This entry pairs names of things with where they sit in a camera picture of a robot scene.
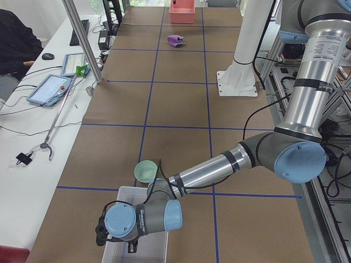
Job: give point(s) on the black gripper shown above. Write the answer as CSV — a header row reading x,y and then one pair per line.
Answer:
x,y
132,245

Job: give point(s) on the mint green bowl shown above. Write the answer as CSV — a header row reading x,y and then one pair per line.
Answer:
x,y
145,171

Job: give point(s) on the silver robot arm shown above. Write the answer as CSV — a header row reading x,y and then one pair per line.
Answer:
x,y
292,151

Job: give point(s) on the small metal cylinder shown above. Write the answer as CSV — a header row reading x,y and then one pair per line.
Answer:
x,y
89,91

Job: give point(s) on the near blue teach pendant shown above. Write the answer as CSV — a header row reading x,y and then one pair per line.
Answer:
x,y
50,90

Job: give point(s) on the blue teach pendant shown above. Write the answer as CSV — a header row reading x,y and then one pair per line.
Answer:
x,y
71,61
50,90

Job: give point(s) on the reacher grabber tool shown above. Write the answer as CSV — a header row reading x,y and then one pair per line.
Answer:
x,y
80,71

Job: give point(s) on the far blue teach pendant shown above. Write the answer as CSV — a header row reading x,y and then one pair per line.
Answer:
x,y
71,61

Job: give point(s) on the black power adapter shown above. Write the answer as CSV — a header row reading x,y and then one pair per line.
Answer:
x,y
104,39

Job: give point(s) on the black computer mouse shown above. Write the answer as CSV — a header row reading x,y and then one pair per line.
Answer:
x,y
48,56

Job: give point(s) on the purple crumpled cloth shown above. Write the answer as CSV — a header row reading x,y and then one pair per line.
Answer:
x,y
176,41

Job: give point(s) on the seated person in black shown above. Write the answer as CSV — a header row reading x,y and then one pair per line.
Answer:
x,y
19,46

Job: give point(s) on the pink plastic bin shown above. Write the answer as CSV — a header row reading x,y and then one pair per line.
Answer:
x,y
182,11

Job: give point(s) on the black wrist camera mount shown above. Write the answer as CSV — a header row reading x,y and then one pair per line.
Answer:
x,y
101,231

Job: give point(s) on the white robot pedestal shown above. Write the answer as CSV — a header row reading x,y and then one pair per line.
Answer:
x,y
239,79

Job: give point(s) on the aluminium frame post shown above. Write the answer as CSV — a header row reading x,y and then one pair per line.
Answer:
x,y
82,37

